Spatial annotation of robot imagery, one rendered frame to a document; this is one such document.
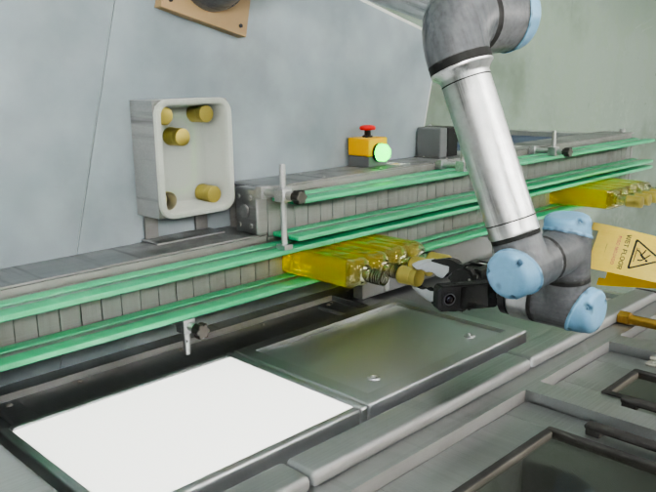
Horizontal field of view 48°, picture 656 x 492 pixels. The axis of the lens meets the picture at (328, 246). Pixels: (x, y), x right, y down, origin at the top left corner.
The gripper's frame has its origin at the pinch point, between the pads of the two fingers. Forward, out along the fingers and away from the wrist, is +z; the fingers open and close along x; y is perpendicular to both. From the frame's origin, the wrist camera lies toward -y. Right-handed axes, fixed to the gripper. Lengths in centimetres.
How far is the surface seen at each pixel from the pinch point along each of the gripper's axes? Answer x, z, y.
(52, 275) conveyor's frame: 7, 31, -57
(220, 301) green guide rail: -2.3, 23.2, -29.1
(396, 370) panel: -12.1, -7.6, -15.0
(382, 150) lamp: 19.5, 32.6, 28.3
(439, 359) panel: -12.2, -10.1, -5.9
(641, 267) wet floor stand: -81, 83, 319
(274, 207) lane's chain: 11.6, 29.7, -9.0
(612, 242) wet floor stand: -69, 103, 321
